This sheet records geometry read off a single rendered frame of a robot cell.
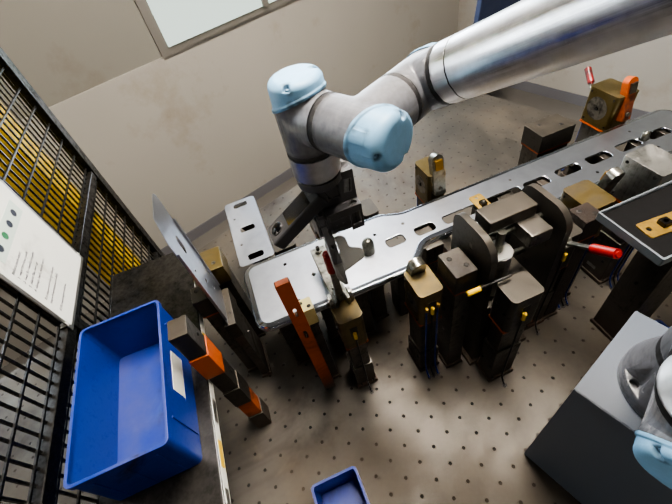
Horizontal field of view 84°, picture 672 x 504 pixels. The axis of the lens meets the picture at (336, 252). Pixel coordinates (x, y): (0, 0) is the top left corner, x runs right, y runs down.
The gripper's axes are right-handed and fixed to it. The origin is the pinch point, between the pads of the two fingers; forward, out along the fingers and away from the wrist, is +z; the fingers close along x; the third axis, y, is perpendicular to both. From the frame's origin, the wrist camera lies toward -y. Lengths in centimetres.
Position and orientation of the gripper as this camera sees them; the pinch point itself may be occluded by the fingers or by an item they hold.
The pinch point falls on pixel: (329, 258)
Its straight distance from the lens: 73.2
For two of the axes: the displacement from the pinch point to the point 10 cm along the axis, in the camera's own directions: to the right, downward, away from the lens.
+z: 1.7, 6.5, 7.4
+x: -3.5, -6.6, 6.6
